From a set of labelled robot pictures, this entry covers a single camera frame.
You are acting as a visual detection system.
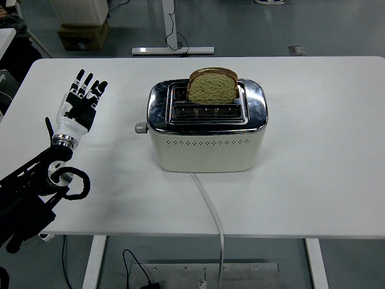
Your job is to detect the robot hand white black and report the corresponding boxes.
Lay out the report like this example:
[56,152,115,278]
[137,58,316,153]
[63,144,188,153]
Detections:
[45,69,108,143]

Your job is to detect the white background table leg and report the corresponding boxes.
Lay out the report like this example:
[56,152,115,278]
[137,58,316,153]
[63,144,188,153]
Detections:
[131,0,215,56]

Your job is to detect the black cable on table leg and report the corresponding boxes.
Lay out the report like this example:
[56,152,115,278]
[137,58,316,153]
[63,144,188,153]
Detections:
[164,0,189,57]

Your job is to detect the thin black cable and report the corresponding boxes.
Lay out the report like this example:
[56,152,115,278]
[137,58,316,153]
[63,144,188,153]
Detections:
[61,235,74,289]

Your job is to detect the brown cardboard box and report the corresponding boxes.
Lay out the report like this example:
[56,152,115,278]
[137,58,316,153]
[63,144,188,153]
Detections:
[57,17,109,51]

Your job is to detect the cream toaster chrome top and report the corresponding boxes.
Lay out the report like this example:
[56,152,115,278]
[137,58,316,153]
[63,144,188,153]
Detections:
[134,78,269,173]

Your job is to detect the grey metal plate with screws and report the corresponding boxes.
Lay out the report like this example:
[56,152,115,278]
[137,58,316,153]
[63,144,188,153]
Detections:
[132,263,280,289]

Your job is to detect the person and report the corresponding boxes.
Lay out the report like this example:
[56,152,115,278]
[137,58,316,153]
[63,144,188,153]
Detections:
[0,5,43,82]

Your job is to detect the black cable with adapter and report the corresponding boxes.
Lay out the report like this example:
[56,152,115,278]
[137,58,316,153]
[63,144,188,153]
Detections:
[122,249,162,289]

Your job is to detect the white toaster power cord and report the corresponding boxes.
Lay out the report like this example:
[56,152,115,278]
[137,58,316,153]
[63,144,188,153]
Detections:
[189,171,226,289]

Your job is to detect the brown bread slice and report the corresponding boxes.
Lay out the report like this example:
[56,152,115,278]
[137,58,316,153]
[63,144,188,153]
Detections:
[186,67,239,105]

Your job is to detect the white side table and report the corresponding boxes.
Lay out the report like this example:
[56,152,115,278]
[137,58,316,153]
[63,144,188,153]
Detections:
[0,28,17,60]

